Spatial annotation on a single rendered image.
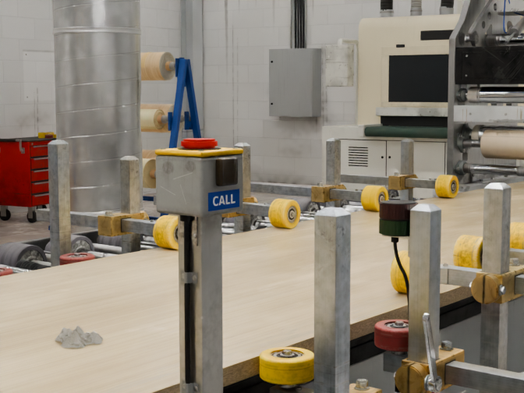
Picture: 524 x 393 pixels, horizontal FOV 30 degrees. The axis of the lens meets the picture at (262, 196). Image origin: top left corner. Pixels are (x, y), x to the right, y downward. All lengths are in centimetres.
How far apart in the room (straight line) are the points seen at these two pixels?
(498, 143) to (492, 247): 255
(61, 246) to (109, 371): 101
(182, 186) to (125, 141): 437
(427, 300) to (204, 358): 51
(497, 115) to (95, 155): 223
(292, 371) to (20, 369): 38
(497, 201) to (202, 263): 76
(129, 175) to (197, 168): 147
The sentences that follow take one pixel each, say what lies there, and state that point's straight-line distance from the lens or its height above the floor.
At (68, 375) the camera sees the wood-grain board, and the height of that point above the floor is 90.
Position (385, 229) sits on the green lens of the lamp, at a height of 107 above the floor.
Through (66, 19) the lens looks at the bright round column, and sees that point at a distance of 544.
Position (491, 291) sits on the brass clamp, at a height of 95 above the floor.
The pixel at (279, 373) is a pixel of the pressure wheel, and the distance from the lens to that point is 139.
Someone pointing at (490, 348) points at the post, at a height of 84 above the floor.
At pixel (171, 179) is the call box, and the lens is 106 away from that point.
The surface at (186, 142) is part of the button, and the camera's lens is 106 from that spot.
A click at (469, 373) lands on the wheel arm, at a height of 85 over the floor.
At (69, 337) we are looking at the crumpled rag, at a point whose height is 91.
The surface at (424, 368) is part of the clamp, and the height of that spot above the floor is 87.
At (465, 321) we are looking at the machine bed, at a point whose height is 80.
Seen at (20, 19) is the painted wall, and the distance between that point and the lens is 1060.
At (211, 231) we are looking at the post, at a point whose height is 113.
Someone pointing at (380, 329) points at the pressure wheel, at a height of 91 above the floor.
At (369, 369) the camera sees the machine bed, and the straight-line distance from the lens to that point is 181.
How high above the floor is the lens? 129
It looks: 6 degrees down
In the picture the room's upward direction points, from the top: straight up
